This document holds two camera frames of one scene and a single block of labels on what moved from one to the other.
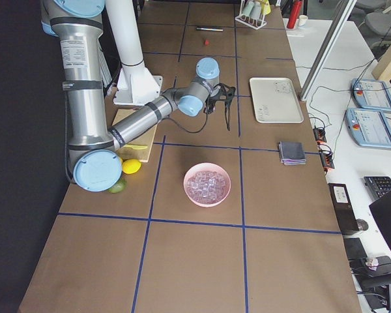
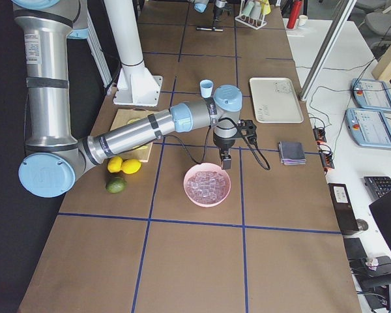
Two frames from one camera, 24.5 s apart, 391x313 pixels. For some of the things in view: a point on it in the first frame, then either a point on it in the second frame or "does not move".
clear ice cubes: [206, 186] does not move
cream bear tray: [275, 100] does not move
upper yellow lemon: [131, 165] does not move
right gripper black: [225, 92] → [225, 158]
